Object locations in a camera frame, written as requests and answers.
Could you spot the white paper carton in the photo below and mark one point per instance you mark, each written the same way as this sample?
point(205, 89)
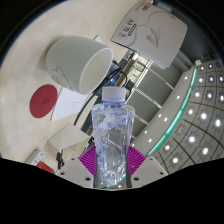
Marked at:
point(150, 31)

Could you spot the clear plastic bottle white cap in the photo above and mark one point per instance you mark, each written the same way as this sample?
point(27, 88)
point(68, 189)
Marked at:
point(112, 140)

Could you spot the group of ceiling lights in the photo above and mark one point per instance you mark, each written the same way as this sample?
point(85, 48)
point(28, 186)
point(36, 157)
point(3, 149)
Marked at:
point(200, 116)

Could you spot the black marker pen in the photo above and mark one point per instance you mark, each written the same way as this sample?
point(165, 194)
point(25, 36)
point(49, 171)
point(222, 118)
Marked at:
point(60, 159)

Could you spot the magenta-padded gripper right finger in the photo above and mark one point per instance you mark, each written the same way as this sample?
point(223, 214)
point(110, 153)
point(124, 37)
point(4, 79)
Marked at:
point(151, 170)

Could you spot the flat round red coaster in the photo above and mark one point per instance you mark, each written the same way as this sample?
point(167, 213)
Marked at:
point(43, 101)

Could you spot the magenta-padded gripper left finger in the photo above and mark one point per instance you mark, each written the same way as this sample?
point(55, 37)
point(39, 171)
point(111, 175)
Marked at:
point(75, 172)

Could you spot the white ceramic mug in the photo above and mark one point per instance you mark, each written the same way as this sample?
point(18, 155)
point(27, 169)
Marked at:
point(71, 61)

